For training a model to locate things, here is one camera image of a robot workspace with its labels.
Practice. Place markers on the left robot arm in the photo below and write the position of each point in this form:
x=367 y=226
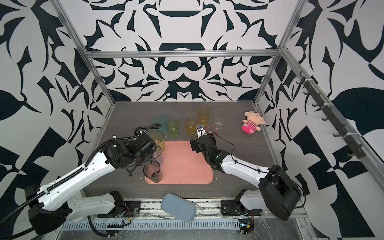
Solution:
x=51 y=205

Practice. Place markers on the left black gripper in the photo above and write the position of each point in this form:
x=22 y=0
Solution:
x=149 y=157

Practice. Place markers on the tall clear glass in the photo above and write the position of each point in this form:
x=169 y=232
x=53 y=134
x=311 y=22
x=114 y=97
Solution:
x=220 y=117

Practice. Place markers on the white slotted cable duct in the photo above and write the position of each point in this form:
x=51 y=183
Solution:
x=204 y=224

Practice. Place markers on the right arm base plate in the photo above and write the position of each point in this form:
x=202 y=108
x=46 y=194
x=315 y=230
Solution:
x=235 y=208

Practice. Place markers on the tall amber glass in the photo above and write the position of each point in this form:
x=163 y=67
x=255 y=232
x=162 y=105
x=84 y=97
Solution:
x=204 y=114

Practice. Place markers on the pink plastic tray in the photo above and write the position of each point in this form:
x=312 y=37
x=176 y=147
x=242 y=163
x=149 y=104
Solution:
x=182 y=166

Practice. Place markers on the teal dotted glass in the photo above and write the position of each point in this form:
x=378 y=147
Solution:
x=162 y=120

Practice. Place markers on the black wall hook rail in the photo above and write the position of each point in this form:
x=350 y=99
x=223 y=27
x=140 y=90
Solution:
x=334 y=117

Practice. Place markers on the short yellow glass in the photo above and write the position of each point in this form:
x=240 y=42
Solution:
x=190 y=125

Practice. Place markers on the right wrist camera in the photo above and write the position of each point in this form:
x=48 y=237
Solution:
x=201 y=131

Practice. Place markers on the pink plush pig toy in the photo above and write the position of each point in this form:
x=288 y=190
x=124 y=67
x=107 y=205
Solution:
x=253 y=122

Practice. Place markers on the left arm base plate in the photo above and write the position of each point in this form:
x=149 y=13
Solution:
x=124 y=210

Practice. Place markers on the tall dark grey glass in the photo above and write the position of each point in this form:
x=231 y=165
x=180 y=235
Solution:
x=153 y=172

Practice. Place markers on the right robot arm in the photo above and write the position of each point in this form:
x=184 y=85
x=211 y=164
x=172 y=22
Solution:
x=280 y=194

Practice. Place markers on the short pink glass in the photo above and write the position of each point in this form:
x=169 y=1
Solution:
x=211 y=127

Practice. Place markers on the tall yellow-green glass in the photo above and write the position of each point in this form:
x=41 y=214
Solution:
x=159 y=138

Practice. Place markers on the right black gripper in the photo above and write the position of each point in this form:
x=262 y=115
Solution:
x=195 y=145

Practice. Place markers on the tall blue glass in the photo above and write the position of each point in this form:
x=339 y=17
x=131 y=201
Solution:
x=159 y=156

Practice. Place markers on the short green glass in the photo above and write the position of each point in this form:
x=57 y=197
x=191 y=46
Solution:
x=173 y=128

